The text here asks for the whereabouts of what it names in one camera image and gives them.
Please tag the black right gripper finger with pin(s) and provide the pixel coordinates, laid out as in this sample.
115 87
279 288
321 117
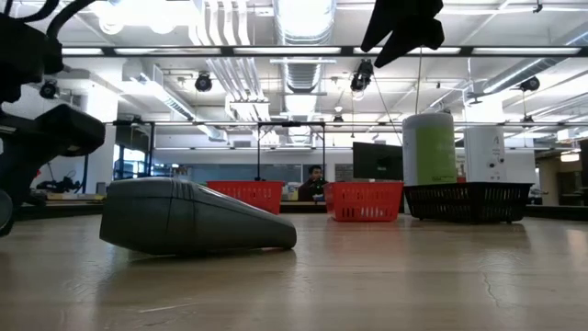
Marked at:
418 37
390 18

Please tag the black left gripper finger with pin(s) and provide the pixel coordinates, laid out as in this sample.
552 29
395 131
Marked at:
69 133
14 174

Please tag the grey travel bottle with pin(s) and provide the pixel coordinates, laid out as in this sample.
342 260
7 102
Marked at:
184 216

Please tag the white green wipes canister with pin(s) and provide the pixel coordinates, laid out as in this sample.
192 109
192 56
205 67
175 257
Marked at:
427 147

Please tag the black monitor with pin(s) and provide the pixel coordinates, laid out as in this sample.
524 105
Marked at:
376 161

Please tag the black plastic basket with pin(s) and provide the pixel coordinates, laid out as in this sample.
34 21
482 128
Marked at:
464 202

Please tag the red plastic basket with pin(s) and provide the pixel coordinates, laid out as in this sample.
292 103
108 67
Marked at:
248 193
363 200

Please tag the person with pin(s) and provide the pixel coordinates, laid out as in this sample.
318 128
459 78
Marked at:
313 184

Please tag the black hanging camera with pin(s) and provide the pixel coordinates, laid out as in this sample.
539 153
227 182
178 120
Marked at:
530 84
362 76
203 83
48 89

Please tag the silver ventilation duct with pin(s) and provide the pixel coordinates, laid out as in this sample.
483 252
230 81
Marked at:
303 27

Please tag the black horizontal rail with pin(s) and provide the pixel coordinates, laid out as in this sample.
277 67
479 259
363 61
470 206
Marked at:
206 123

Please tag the black overhead frame bar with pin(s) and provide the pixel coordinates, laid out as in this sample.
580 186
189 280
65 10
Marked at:
184 51

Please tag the black background station frame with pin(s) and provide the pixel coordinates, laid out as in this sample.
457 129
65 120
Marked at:
258 151

